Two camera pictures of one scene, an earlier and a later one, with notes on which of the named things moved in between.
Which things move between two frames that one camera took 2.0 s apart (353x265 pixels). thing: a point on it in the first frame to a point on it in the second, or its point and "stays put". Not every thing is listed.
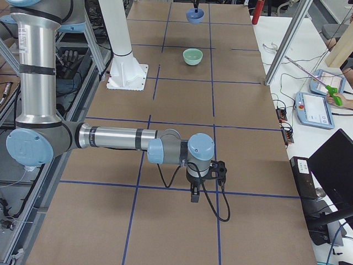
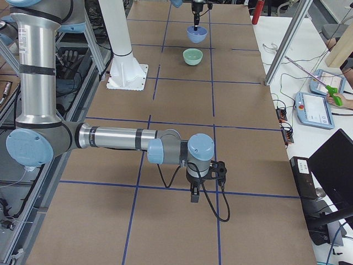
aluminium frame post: [288, 42] stays put
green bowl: [192, 56] stays put
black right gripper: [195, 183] stays put
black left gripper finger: [196, 3] to [196, 21]
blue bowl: [194, 17] to [196, 36]
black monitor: [332, 165] stays put
